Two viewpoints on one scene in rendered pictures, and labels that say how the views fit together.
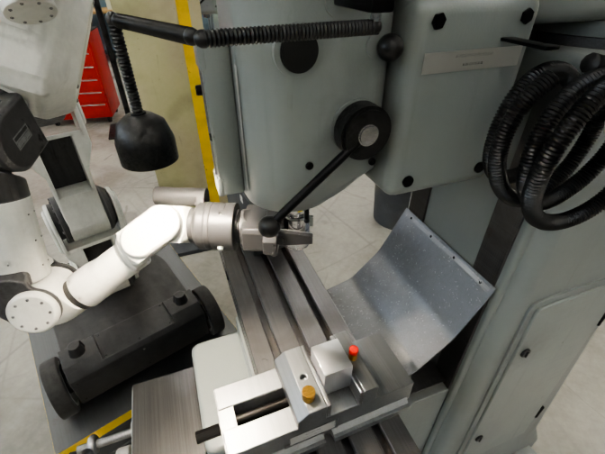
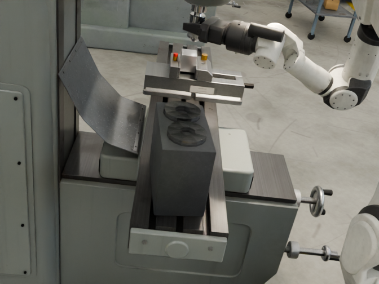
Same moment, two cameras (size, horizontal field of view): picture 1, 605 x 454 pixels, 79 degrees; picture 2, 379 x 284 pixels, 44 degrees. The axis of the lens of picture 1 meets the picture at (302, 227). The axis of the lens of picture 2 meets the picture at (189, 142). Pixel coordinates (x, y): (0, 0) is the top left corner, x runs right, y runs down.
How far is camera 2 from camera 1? 1.89 m
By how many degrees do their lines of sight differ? 111
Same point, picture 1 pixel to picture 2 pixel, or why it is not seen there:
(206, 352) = (242, 164)
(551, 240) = not seen: outside the picture
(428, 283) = (87, 76)
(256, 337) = (211, 119)
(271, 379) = (215, 79)
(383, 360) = (153, 68)
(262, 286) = not seen: hidden behind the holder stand
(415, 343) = (111, 94)
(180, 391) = (260, 185)
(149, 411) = (281, 182)
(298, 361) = (202, 66)
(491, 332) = not seen: hidden behind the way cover
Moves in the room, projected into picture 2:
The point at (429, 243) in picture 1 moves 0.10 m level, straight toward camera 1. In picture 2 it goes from (72, 64) to (99, 58)
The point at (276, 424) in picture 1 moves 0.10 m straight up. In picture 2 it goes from (217, 71) to (223, 44)
